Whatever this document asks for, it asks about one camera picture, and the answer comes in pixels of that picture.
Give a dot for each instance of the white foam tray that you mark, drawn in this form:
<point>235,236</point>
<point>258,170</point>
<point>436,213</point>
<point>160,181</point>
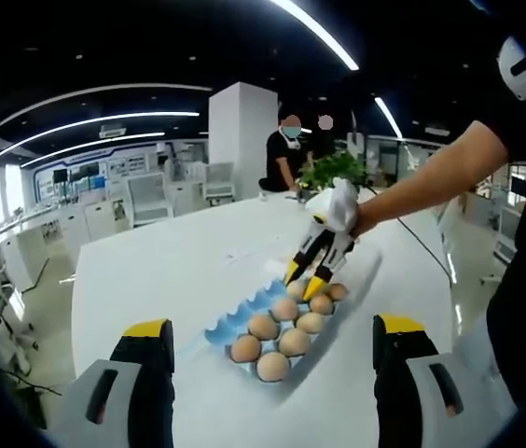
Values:
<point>365,275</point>

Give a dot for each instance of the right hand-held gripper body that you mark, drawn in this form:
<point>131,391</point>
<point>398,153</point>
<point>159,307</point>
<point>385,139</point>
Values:
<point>335,207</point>

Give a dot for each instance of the blue wall display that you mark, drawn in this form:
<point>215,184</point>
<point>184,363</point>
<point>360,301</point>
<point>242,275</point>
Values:
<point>81,177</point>

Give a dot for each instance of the ceiling air conditioner unit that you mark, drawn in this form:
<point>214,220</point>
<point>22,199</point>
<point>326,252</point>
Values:
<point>113,131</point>

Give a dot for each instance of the cluster of brown eggs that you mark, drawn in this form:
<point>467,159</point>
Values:
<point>294,341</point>

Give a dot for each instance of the short ceiling light strip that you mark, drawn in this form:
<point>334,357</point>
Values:
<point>388,116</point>

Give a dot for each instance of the bright ceiling light strip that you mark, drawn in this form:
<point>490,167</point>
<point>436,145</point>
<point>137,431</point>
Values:
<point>319,32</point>

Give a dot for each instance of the white mesh office chair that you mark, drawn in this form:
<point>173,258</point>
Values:
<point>220,179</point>
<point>148,198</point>

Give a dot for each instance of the white table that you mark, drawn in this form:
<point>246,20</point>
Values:
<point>174,280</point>

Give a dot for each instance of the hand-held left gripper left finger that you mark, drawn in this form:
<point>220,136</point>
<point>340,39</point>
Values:
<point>146,373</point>

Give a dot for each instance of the small white object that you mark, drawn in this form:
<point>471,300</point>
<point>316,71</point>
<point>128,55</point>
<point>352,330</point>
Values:
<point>263,196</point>

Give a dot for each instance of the white counter with cabinets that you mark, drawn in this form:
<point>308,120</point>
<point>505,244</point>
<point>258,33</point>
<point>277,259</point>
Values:
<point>100,217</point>

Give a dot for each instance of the curved ceiling light strip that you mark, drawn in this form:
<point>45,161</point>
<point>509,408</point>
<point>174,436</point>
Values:
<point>142,135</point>
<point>174,113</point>

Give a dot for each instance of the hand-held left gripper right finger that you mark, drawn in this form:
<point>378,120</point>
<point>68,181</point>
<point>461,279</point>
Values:
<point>398,373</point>

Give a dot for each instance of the blue egg tray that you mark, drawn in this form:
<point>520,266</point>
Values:
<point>232,326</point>

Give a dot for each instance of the green potted plant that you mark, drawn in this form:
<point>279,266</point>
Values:
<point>337,168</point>

